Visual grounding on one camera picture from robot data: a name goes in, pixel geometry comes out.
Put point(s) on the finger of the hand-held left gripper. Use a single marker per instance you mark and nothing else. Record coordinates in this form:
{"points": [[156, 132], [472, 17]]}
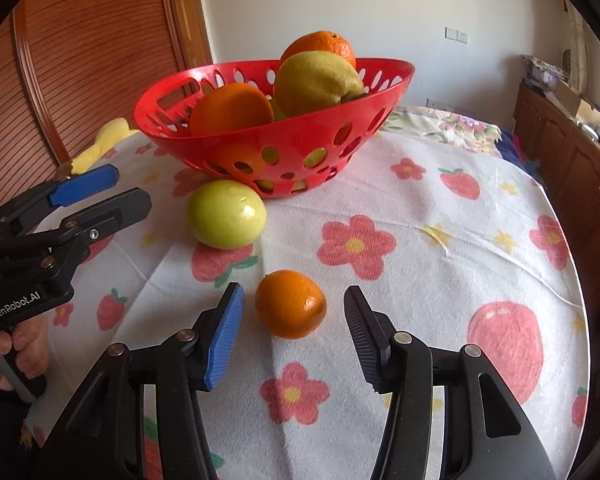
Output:
{"points": [[85, 182], [115, 212]]}

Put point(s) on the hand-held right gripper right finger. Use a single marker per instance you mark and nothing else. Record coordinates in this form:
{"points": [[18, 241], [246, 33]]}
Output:
{"points": [[362, 330]]}

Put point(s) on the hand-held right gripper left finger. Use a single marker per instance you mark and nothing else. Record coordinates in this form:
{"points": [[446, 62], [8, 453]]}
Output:
{"points": [[225, 340]]}

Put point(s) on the small tangerine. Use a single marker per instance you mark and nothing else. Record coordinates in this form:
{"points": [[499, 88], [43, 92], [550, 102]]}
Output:
{"points": [[290, 310]]}

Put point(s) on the green apple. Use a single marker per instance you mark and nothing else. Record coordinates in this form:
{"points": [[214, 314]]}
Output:
{"points": [[267, 186], [227, 215], [315, 158]]}

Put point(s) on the large orange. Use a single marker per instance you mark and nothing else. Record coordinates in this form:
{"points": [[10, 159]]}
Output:
{"points": [[230, 110], [317, 47]]}

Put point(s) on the red perforated plastic basket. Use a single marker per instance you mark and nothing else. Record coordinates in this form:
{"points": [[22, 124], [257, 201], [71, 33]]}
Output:
{"points": [[290, 135]]}

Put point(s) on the yellow lemon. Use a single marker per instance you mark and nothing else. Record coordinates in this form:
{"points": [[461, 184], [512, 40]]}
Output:
{"points": [[315, 85]]}

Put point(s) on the person's left hand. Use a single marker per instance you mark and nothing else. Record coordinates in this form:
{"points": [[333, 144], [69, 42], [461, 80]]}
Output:
{"points": [[27, 350]]}

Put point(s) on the yellow plush toy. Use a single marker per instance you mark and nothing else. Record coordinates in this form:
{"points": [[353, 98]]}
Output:
{"points": [[111, 132]]}

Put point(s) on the white flower strawberry print cloth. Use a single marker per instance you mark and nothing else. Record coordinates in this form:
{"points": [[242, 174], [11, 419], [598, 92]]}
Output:
{"points": [[405, 260]]}

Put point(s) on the person's dark trousers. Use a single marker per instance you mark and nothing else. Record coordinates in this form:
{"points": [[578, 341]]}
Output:
{"points": [[0, 435]]}

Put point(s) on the wooden slatted wardrobe door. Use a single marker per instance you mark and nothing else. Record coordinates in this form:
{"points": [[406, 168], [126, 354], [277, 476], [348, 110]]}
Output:
{"points": [[80, 35]]}

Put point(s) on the beige floral bedsheet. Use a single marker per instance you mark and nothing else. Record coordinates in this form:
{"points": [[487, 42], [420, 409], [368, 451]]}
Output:
{"points": [[450, 125]]}

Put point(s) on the dark blue bedding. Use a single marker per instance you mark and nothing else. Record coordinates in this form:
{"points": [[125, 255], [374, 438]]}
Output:
{"points": [[517, 152]]}

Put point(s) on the wooden cabinet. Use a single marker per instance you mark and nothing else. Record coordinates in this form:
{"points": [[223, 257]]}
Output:
{"points": [[570, 160]]}

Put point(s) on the cardboard box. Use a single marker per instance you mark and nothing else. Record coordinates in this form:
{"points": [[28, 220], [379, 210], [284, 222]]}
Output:
{"points": [[575, 102]]}

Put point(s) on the folded patterned cloth pile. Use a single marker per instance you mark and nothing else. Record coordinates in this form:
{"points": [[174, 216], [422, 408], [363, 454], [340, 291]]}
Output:
{"points": [[545, 66]]}

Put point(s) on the cream patterned curtain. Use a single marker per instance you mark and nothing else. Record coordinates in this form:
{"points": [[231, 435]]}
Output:
{"points": [[582, 45]]}

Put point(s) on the white wall socket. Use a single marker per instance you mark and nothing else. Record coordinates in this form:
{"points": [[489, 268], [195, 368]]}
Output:
{"points": [[456, 34]]}

